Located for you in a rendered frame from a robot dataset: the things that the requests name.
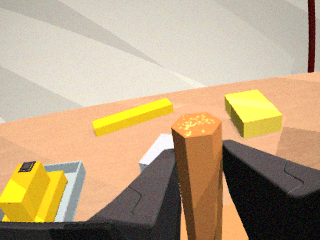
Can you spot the yellow stud finder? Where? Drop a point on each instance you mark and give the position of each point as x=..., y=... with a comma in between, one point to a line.
x=32, y=194

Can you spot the brown wooden-handled awl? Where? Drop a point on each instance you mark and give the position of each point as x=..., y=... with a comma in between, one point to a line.
x=198, y=140

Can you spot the grey rectangular block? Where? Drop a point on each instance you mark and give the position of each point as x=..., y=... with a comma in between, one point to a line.
x=164, y=142

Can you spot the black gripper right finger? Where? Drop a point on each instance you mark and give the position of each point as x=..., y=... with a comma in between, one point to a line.
x=276, y=199

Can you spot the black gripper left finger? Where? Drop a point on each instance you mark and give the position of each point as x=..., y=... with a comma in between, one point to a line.
x=148, y=209

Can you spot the yellow rectangular block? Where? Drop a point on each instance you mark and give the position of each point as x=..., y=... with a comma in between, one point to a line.
x=252, y=113

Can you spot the yellow rectangular bar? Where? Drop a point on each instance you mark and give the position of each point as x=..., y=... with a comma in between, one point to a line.
x=132, y=116

